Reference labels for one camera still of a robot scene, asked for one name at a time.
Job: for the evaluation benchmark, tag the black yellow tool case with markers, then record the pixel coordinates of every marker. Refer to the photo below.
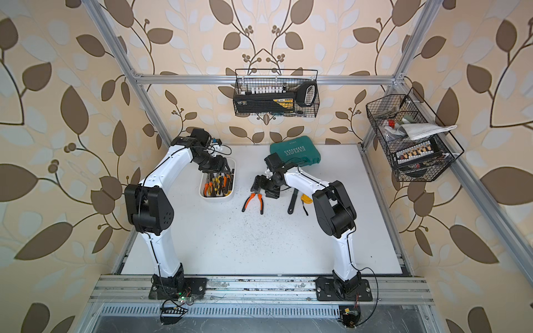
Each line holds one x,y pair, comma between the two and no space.
274,103

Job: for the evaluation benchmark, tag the white plastic storage box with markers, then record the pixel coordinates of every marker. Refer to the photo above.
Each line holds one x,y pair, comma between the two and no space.
218,187

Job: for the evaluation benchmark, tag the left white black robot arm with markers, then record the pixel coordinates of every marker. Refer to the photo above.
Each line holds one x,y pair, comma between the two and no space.
150,212

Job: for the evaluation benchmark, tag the white paper booklet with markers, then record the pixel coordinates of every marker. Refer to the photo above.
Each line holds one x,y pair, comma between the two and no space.
418,131

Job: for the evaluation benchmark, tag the back black wire basket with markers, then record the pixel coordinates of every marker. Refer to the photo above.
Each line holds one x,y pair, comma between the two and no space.
303,82

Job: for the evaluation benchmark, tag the orange black combination pliers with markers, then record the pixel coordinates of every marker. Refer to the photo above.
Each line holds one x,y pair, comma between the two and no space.
255,192

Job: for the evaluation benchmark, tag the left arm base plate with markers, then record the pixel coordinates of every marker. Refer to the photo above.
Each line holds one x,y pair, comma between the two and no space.
175,288

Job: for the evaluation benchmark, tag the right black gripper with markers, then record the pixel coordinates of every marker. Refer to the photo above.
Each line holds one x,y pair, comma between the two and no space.
259,182

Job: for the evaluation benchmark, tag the yellow tape measure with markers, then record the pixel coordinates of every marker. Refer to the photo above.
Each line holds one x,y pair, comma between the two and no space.
306,199

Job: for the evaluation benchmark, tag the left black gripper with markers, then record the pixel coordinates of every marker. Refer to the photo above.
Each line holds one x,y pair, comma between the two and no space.
223,166

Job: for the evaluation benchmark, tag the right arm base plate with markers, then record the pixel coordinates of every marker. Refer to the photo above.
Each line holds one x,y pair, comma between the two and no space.
334,290

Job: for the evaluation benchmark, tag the black wire basket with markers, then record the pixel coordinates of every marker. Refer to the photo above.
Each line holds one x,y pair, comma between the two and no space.
303,82
417,143

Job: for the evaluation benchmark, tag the green plastic tool case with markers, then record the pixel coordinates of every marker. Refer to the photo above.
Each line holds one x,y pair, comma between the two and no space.
300,151

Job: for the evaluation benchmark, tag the aluminium front rail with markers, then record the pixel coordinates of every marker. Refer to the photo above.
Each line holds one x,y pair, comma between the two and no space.
268,290

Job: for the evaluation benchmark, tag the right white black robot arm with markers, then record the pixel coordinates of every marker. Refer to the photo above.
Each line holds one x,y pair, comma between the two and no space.
334,211

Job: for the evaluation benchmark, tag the right black wire basket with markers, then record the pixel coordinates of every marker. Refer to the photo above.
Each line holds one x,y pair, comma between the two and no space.
417,143

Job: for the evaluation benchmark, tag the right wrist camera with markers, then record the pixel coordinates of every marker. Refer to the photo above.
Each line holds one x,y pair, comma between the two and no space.
275,164

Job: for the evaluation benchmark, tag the socket set tray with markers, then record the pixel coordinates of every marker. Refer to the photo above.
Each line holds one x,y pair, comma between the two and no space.
417,153

